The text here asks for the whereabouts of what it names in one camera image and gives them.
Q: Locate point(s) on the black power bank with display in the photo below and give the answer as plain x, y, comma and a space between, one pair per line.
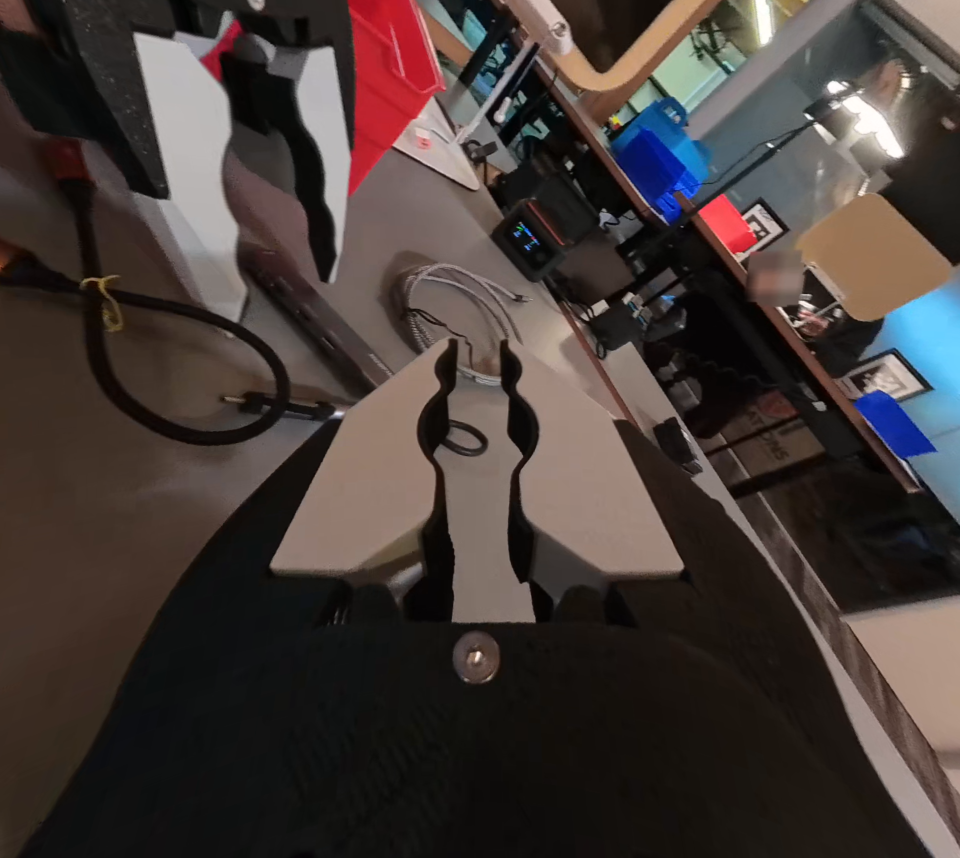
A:
529, 239

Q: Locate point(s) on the red box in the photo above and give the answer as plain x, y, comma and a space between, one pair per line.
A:
724, 224

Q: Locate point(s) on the blue storage bin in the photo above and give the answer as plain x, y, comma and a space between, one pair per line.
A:
660, 152

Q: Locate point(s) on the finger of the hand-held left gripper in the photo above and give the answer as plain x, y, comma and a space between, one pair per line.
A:
195, 152
326, 115

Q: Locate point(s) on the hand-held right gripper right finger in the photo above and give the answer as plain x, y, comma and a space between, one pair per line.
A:
592, 498

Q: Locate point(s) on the small black device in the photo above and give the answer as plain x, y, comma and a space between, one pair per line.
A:
679, 445

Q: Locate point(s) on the red plastic bin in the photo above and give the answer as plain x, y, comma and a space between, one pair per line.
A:
390, 47

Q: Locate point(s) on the framed printed tag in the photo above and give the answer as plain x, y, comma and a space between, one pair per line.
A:
766, 221
885, 374

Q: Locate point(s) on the grey usb hub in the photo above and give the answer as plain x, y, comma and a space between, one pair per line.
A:
330, 333

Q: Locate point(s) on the tan chair back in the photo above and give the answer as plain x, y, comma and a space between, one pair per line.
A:
877, 258

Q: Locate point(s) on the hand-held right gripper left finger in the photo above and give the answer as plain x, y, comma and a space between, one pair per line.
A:
367, 475

